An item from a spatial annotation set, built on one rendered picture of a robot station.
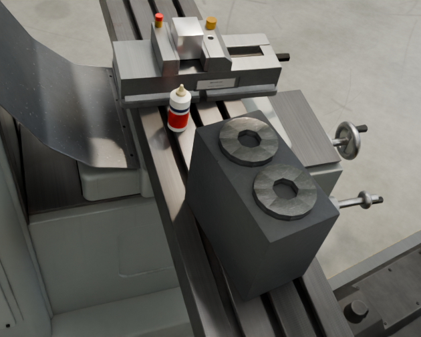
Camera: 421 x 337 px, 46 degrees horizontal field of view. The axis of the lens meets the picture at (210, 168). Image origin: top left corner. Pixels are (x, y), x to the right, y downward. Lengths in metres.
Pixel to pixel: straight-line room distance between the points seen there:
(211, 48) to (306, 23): 2.10
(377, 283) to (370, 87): 1.64
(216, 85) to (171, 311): 0.77
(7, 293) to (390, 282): 0.92
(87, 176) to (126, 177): 0.08
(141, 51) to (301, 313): 0.61
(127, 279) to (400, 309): 0.73
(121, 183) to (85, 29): 1.79
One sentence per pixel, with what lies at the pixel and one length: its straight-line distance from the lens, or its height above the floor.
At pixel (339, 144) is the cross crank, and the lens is 1.51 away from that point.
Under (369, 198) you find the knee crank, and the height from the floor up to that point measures 0.52.
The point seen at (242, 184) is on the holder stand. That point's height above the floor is 1.11.
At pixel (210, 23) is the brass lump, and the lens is 1.08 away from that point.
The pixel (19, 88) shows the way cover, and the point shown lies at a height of 1.01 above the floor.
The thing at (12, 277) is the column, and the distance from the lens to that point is 1.23.
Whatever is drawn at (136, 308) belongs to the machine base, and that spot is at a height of 0.20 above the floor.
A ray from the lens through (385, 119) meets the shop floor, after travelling 2.65.
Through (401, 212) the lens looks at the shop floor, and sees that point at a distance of 2.29.
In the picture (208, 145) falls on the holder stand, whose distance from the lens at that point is 0.74.
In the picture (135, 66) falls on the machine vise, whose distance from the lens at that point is 1.04.
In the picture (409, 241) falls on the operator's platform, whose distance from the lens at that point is 1.68.
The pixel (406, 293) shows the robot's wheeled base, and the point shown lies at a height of 0.59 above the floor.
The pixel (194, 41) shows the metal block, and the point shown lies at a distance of 1.02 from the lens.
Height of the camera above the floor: 1.65
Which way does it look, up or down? 50 degrees down
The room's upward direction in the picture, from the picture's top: 12 degrees clockwise
